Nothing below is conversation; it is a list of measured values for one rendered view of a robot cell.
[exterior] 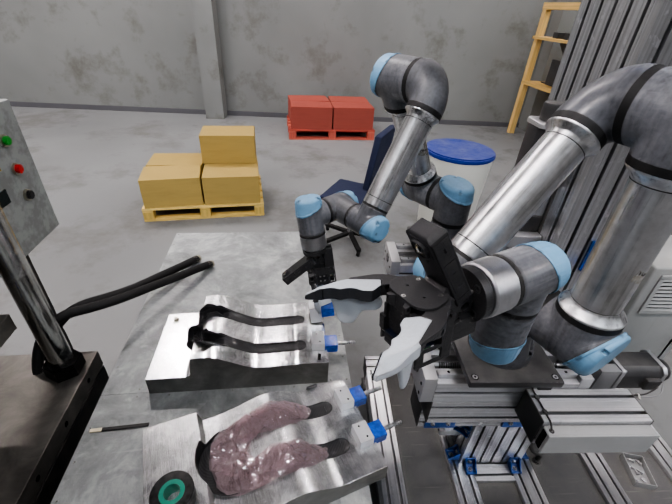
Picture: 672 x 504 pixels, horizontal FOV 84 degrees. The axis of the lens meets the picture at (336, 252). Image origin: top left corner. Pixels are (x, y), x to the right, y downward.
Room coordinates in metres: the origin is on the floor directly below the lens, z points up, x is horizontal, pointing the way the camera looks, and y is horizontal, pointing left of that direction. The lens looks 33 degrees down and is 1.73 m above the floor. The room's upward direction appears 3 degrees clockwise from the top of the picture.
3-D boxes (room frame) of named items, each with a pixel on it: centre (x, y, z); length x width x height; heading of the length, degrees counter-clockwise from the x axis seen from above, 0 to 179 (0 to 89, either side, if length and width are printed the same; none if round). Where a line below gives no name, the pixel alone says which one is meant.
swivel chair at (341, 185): (2.84, -0.13, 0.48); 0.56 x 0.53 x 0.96; 88
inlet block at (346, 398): (0.64, -0.09, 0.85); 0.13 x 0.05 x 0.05; 116
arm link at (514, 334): (0.44, -0.25, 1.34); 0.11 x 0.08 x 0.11; 30
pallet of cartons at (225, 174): (3.42, 1.32, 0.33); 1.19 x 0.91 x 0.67; 93
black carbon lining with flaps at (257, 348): (0.80, 0.25, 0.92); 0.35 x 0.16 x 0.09; 98
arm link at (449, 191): (1.17, -0.38, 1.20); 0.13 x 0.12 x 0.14; 41
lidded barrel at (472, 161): (3.27, -1.03, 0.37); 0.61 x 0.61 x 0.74
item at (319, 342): (0.79, -0.01, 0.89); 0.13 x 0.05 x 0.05; 98
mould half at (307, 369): (0.81, 0.27, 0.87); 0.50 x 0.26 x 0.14; 98
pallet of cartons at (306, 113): (6.19, 0.24, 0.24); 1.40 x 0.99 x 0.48; 94
